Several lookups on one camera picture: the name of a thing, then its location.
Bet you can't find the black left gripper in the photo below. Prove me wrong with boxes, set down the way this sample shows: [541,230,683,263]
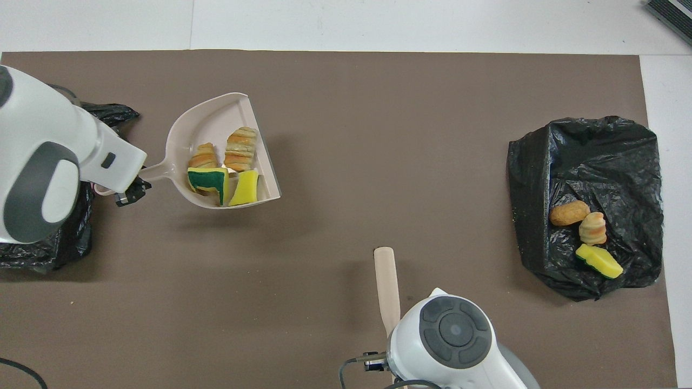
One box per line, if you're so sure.
[114,177,153,208]

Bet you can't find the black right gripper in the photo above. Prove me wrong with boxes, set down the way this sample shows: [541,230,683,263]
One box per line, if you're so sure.
[363,351,390,373]

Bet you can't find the notched yellow sponge piece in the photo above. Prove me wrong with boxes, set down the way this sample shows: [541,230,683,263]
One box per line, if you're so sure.
[187,167,230,206]

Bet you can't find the small tan bread piece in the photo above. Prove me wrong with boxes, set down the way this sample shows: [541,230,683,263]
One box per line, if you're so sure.
[188,142,219,169]

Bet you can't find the beige brush black bristles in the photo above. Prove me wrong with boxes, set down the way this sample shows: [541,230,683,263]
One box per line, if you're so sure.
[374,246,402,338]

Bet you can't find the beige plastic dustpan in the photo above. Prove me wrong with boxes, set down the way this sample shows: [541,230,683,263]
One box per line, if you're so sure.
[93,92,282,210]

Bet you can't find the small yellow sponge piece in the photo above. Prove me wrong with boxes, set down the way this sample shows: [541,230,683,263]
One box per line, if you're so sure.
[228,170,260,207]

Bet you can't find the large tan bread piece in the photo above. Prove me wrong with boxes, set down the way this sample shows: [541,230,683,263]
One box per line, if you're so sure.
[224,126,258,172]

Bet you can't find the brown bread roll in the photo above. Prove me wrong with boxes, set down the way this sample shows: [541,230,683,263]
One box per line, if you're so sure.
[550,200,591,226]

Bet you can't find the yellow green sponge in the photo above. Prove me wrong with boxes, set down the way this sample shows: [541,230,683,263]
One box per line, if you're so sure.
[575,244,624,279]

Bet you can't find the pale bread piece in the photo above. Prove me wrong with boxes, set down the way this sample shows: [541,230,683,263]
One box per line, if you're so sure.
[578,212,607,245]

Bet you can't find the black plastic trash bag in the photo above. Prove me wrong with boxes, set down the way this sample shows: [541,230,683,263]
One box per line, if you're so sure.
[0,84,140,273]
[507,116,663,302]

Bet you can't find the brown table mat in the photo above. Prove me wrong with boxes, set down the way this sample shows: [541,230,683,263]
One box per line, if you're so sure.
[0,50,678,389]

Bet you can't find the dark ribbed grate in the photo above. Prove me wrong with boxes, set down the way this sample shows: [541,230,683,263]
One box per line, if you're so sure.
[643,0,692,46]

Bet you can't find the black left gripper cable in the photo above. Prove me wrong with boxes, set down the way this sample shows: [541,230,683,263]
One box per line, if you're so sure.
[0,357,49,389]

